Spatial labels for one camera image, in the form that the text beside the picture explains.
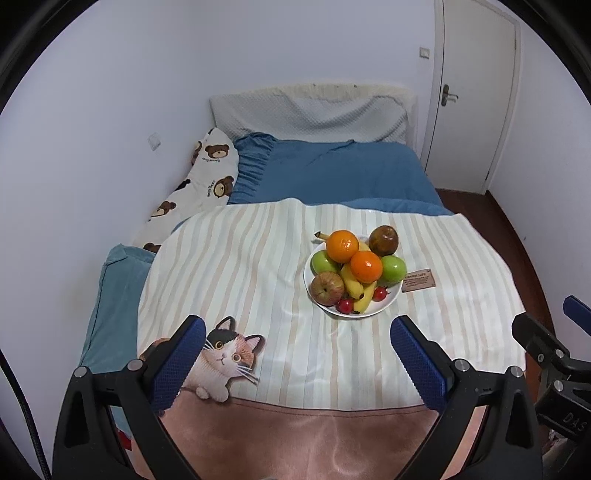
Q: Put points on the white wall switch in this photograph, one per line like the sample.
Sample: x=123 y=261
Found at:
x=424 y=52

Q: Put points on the red cherry tomato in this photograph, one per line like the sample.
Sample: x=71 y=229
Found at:
x=345 y=305
x=380 y=293

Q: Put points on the dark brownish apple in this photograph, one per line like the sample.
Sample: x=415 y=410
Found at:
x=384 y=240

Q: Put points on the bear print pillow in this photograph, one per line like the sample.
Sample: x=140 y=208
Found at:
x=203 y=184

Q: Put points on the orange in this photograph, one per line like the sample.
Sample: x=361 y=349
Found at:
x=342 y=245
x=366 y=266

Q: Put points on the grey pillow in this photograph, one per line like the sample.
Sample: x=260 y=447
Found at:
x=304 y=115

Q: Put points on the white floral plate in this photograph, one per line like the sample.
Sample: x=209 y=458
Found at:
x=388 y=300

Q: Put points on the yellow banana with sticker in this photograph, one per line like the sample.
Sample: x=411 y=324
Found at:
x=352 y=284

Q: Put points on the white door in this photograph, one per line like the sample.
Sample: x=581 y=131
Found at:
x=475 y=92

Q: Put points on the light blue pillow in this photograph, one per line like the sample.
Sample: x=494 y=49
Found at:
x=115 y=300

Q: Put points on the green apple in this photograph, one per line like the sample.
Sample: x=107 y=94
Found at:
x=394 y=269
x=323 y=263

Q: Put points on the striped cat print blanket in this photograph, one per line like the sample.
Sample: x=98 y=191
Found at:
x=254 y=277

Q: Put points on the cream fluffy cushion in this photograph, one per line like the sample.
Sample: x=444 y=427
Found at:
x=332 y=90

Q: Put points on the red apple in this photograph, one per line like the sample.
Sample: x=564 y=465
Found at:
x=327 y=288

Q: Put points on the brown blanket label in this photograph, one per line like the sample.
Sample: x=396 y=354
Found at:
x=419 y=280

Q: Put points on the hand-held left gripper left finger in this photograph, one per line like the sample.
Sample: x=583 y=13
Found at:
x=178 y=364

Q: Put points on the blue quilt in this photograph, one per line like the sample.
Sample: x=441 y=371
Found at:
x=346 y=170

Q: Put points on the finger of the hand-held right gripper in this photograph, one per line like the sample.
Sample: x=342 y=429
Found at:
x=540 y=341
x=579 y=311

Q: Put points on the white wall socket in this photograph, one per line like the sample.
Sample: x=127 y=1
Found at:
x=154 y=141

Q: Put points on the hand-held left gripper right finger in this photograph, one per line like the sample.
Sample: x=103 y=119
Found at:
x=418 y=360

